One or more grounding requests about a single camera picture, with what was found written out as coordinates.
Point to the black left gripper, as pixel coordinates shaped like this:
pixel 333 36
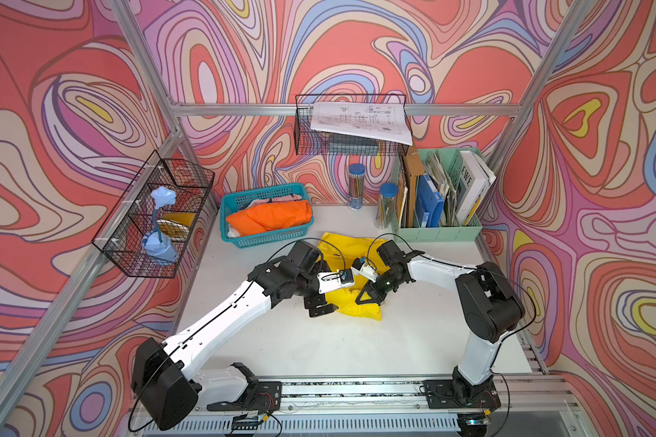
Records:
pixel 312 302

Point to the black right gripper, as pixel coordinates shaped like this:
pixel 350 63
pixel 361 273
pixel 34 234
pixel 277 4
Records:
pixel 375 295

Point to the yellow shorts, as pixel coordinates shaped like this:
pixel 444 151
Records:
pixel 335 247

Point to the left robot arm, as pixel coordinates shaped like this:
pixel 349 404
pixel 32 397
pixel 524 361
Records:
pixel 164 373

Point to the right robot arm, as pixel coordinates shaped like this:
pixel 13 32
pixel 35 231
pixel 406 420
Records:
pixel 491 309

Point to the orange cloth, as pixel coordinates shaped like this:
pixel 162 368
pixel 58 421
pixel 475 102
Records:
pixel 269 216

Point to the short blue lid pencil tube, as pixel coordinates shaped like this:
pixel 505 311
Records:
pixel 387 199

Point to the teal plastic basket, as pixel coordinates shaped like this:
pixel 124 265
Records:
pixel 237 201

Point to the blue binder folder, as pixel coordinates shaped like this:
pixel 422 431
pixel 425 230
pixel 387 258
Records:
pixel 429 205

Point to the tall blue lid pencil tube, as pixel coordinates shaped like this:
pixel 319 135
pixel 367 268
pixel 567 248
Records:
pixel 356 173

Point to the mint green file organizer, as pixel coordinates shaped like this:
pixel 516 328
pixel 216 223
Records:
pixel 452 162

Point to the yellow round tin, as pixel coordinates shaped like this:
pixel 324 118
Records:
pixel 173 230

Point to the brown cardboard folder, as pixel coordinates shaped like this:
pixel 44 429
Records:
pixel 413 169

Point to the white yellow book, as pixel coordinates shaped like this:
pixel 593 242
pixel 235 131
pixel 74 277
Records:
pixel 475 180

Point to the white printed paper sheet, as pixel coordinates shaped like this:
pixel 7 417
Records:
pixel 386 122

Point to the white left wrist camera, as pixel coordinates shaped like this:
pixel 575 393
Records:
pixel 334 281

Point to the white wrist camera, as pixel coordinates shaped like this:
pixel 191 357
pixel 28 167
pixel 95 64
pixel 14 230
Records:
pixel 334 281
pixel 365 269

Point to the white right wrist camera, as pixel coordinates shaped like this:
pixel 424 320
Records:
pixel 365 269

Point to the black wire wall basket back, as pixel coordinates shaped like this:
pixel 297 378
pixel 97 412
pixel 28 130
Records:
pixel 308 142

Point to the black wire wall basket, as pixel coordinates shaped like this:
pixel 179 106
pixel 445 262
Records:
pixel 308 142
pixel 119 238

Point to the black wire wall basket left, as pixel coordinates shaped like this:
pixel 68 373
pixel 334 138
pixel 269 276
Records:
pixel 119 238

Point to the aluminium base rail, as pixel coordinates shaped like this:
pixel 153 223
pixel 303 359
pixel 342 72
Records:
pixel 520 405

